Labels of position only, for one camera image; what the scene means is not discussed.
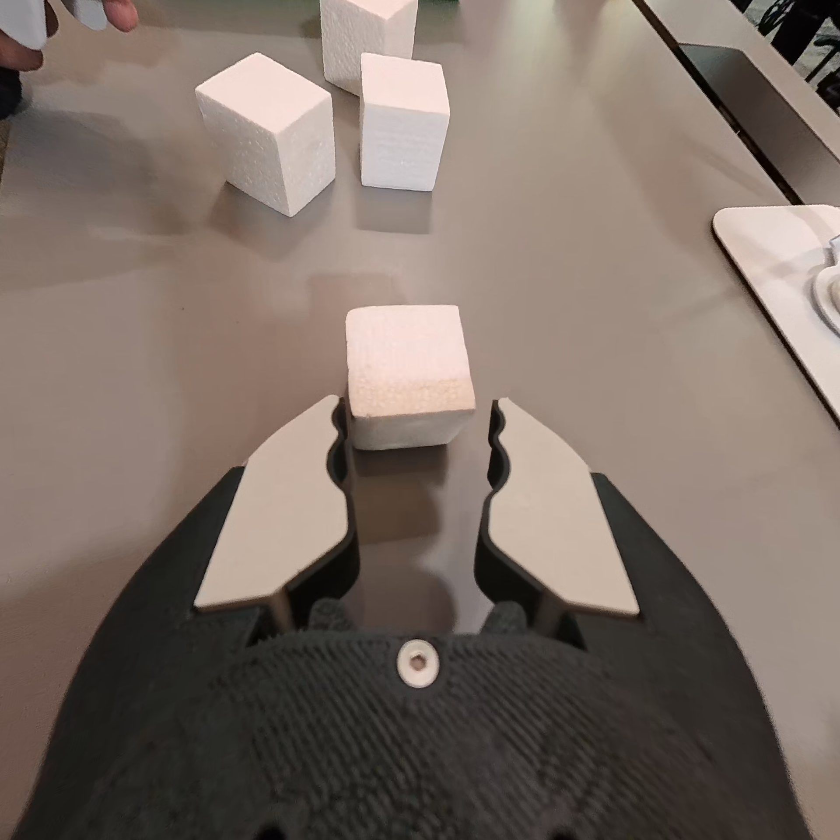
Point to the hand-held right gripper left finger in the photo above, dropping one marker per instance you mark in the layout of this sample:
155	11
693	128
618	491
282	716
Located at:
282	518

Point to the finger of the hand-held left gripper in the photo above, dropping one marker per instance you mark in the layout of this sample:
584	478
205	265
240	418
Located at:
90	12
26	19

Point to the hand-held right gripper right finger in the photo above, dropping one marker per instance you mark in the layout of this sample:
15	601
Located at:
558	525

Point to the white foam cube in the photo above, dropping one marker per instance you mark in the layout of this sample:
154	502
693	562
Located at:
407	367
403	124
354	39
262	131

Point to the person's left hand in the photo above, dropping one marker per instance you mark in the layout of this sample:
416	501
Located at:
123	14

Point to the white tablet stand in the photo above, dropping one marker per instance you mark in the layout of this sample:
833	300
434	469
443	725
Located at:
768	275

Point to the dark flat panel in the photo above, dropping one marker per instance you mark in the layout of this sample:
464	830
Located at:
787	151

